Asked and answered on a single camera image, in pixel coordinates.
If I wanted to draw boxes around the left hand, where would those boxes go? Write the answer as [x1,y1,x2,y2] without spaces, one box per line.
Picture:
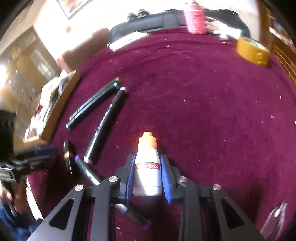
[1,179,30,214]

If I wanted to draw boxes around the white capped black marker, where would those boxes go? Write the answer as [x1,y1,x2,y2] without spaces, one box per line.
[83,87,127,164]

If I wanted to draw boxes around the cyan capped black marker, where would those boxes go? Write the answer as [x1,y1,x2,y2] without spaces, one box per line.
[66,81,120,131]

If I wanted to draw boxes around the brown armchair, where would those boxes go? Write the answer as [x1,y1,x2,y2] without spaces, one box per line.
[56,28,110,73]

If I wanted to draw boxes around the purple capped black marker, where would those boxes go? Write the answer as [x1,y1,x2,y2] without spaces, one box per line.
[75,155,152,230]

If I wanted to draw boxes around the framed horse painting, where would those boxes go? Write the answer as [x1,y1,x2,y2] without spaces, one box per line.
[57,0,92,20]

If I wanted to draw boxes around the black clamps on sofa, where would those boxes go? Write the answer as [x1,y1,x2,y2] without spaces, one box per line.
[127,9,147,21]

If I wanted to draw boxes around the pink knit covered bottle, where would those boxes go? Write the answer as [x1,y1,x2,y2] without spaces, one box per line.
[183,1,206,34]

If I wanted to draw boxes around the orange capped white bottle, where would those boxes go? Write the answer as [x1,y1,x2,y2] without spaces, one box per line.
[133,132,162,197]

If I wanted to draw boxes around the black leather sofa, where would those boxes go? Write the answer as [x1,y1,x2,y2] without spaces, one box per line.
[109,9,251,43]

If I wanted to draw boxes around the yellow capped black marker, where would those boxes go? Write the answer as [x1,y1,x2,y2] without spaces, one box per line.
[69,77,121,121]

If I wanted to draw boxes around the yellow tape roll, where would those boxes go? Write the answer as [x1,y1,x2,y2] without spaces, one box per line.
[236,37,270,67]

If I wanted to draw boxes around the white gloves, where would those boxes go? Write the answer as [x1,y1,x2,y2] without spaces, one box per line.
[205,16,242,41]

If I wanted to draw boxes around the white notepad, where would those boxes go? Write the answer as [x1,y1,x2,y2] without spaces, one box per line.
[108,32,149,52]

